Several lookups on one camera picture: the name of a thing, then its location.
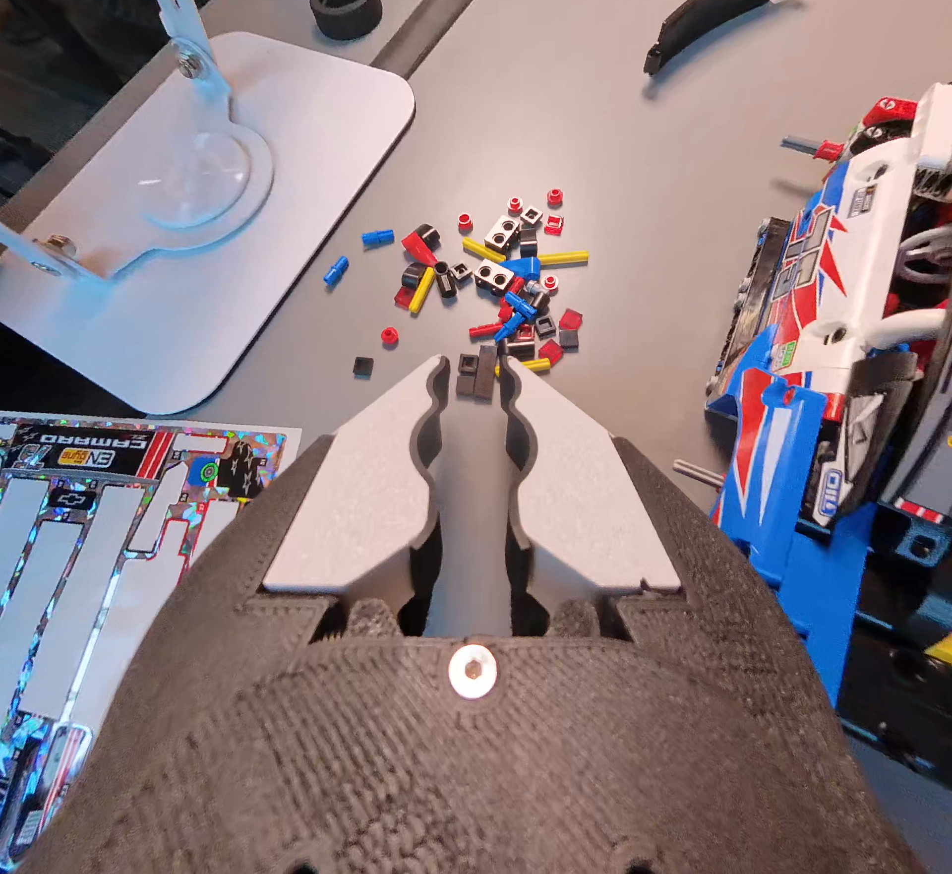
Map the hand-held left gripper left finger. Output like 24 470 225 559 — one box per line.
260 355 452 618

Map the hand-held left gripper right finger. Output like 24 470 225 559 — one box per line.
497 355 684 611

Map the holographic sticker sheet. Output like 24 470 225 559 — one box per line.
0 411 303 874

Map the black lego tire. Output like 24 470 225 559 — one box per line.
308 0 384 43

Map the lego race car model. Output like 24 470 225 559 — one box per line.
703 80 952 778

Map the pile of small lego pieces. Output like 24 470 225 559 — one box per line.
322 186 592 404

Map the white book stand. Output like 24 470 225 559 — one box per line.
0 0 416 416

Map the black curved lego panel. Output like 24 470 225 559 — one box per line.
643 0 814 77

